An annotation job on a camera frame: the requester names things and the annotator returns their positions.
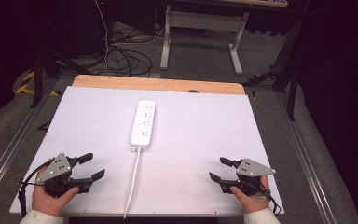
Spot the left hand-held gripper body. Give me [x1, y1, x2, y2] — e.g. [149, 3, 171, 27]
[35, 152, 93, 199]

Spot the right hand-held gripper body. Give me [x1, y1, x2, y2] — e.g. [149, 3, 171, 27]
[218, 157, 277, 198]

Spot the white power strip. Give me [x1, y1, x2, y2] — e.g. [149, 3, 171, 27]
[129, 99, 158, 153]

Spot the person's right hand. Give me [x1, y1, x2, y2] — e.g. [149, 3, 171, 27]
[229, 175, 270, 215]

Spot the person's left hand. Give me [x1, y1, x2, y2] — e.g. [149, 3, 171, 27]
[31, 158, 80, 217]

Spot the yellow black floor tape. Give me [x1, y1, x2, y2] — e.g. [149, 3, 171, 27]
[15, 70, 61, 97]

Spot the black metal stand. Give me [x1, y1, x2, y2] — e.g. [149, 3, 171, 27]
[241, 17, 304, 121]
[32, 46, 91, 109]

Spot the dark cabinet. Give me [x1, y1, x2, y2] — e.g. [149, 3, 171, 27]
[53, 0, 115, 58]

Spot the white power strip cable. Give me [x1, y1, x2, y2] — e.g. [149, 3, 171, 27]
[122, 146, 143, 220]

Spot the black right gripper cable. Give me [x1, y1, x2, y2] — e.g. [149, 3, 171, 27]
[258, 182, 282, 216]

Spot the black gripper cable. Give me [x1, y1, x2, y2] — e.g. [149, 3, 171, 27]
[258, 182, 282, 216]
[17, 159, 54, 219]

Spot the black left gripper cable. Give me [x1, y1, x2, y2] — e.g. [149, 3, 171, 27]
[17, 159, 54, 219]

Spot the aluminium floor rail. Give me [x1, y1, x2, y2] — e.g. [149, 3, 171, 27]
[0, 77, 59, 198]
[275, 92, 337, 224]

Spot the bundle of black floor cables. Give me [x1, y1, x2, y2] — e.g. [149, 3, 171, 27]
[104, 29, 154, 78]

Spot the thin white hanging cable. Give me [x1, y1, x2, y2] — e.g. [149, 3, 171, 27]
[94, 0, 110, 73]

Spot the white metal desk frame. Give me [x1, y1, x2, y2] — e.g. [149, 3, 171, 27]
[159, 4, 250, 76]

